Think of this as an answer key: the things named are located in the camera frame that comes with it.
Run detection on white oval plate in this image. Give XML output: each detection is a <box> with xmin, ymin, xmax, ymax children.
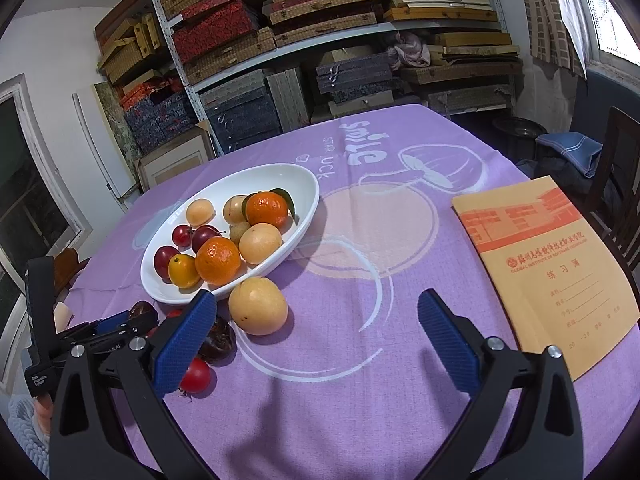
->
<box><xmin>140</xmin><ymin>162</ymin><xmax>321</xmax><ymax>307</ymax></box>

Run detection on large yellow round fruit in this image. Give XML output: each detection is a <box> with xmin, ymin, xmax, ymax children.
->
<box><xmin>228</xmin><ymin>276</ymin><xmax>289</xmax><ymax>337</ymax></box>

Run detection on stack of tan boxes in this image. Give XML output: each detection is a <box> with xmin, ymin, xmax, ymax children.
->
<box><xmin>96</xmin><ymin>10</ymin><xmax>173</xmax><ymax>86</ymax></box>

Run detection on wooden framed panel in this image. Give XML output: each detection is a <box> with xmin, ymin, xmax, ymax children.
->
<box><xmin>136</xmin><ymin>120</ymin><xmax>217</xmax><ymax>191</ymax></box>

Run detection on stack of yellow wooden boxes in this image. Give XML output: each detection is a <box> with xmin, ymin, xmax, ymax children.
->
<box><xmin>382</xmin><ymin>0</ymin><xmax>501</xmax><ymax>23</ymax></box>

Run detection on small orange apricot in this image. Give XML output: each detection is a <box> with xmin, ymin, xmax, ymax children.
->
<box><xmin>186</xmin><ymin>198</ymin><xmax>217</xmax><ymax>227</ymax></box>

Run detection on upright grey woven boxes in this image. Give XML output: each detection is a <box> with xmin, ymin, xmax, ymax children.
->
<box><xmin>265</xmin><ymin>67</ymin><xmax>313</xmax><ymax>133</ymax></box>

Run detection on stack of blue red boxes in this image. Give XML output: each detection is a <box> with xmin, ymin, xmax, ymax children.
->
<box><xmin>120</xmin><ymin>77</ymin><xmax>198</xmax><ymax>153</ymax></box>

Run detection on mandarin with green leaf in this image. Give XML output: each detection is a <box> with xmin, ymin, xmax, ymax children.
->
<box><xmin>242</xmin><ymin>188</ymin><xmax>297</xmax><ymax>228</ymax></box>

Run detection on white board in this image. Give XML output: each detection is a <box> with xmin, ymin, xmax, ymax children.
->
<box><xmin>72</xmin><ymin>91</ymin><xmax>128</xmax><ymax>201</ymax></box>

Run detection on white metal shelving unit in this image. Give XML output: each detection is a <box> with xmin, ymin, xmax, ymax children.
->
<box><xmin>147</xmin><ymin>0</ymin><xmax>516</xmax><ymax>161</ymax></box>

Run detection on pink cloth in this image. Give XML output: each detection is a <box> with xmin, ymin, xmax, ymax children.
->
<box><xmin>387</xmin><ymin>31</ymin><xmax>432</xmax><ymax>68</ymax></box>

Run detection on stack of grey ribboned boxes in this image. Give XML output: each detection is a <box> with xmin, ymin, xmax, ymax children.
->
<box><xmin>315</xmin><ymin>55</ymin><xmax>401</xmax><ymax>95</ymax></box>

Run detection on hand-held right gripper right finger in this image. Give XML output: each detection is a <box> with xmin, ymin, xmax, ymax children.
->
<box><xmin>417</xmin><ymin>288</ymin><xmax>584</xmax><ymax>480</ymax></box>

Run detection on brick patterned curtain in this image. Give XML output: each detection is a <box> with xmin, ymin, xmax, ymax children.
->
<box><xmin>515</xmin><ymin>0</ymin><xmax>588</xmax><ymax>78</ymax></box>

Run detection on wooden chair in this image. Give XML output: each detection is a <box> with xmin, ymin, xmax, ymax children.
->
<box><xmin>585</xmin><ymin>105</ymin><xmax>640</xmax><ymax>281</ymax></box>
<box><xmin>52</xmin><ymin>247</ymin><xmax>93</xmax><ymax>296</ymax></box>

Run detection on bright window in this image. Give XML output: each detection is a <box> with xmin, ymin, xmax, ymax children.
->
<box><xmin>570</xmin><ymin>0</ymin><xmax>640</xmax><ymax>68</ymax></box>

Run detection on small yellow loquat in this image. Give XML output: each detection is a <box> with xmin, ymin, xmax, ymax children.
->
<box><xmin>168</xmin><ymin>254</ymin><xmax>202</xmax><ymax>289</ymax></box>

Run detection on person's left forearm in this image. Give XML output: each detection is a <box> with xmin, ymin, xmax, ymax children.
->
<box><xmin>7</xmin><ymin>395</ymin><xmax>53</xmax><ymax>466</ymax></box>

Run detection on dark brown passion fruit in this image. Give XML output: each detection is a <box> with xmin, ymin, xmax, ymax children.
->
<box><xmin>129</xmin><ymin>301</ymin><xmax>160</xmax><ymax>333</ymax></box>
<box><xmin>197</xmin><ymin>316</ymin><xmax>237</xmax><ymax>361</ymax></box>

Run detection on blue cloth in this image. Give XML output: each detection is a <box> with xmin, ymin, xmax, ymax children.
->
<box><xmin>535</xmin><ymin>131</ymin><xmax>604</xmax><ymax>178</ymax></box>

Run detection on purple printed tablecloth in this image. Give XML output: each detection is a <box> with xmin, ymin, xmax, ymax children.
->
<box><xmin>50</xmin><ymin>104</ymin><xmax>640</xmax><ymax>480</ymax></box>

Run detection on tan cardboard box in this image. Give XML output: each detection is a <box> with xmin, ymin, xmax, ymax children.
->
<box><xmin>327</xmin><ymin>92</ymin><xmax>426</xmax><ymax>116</ymax></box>

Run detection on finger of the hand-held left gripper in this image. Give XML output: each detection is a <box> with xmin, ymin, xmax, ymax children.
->
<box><xmin>60</xmin><ymin>310</ymin><xmax>133</xmax><ymax>337</ymax></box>

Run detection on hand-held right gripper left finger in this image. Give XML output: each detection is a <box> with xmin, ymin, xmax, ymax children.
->
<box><xmin>49</xmin><ymin>289</ymin><xmax>221</xmax><ymax>480</ymax></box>

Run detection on dark round pot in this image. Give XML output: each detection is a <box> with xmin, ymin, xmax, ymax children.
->
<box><xmin>492</xmin><ymin>116</ymin><xmax>548</xmax><ymax>153</ymax></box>

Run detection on white framed dark window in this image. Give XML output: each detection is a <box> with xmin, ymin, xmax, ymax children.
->
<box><xmin>0</xmin><ymin>75</ymin><xmax>83</xmax><ymax>311</ymax></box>

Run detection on stack of flat brown boxes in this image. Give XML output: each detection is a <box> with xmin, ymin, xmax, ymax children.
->
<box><xmin>400</xmin><ymin>30</ymin><xmax>523</xmax><ymax>113</ymax></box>

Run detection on red cherry tomato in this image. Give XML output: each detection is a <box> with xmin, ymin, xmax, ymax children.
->
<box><xmin>179</xmin><ymin>357</ymin><xmax>212</xmax><ymax>395</ymax></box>

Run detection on orange paper notebook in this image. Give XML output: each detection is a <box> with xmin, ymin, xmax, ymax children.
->
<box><xmin>451</xmin><ymin>176</ymin><xmax>640</xmax><ymax>382</ymax></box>

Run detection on pale orange round fruit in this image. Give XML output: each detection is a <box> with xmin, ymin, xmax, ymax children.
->
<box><xmin>238</xmin><ymin>223</ymin><xmax>282</xmax><ymax>266</ymax></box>

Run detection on leafless orange mandarin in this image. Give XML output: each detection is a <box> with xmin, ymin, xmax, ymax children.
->
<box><xmin>194</xmin><ymin>236</ymin><xmax>242</xmax><ymax>285</ymax></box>

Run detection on small yellow round fruit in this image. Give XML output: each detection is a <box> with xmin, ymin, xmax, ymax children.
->
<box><xmin>222</xmin><ymin>195</ymin><xmax>249</xmax><ymax>225</ymax></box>

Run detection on green marbled panel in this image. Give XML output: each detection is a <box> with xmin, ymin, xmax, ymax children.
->
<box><xmin>95</xmin><ymin>82</ymin><xmax>143</xmax><ymax>163</ymax></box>

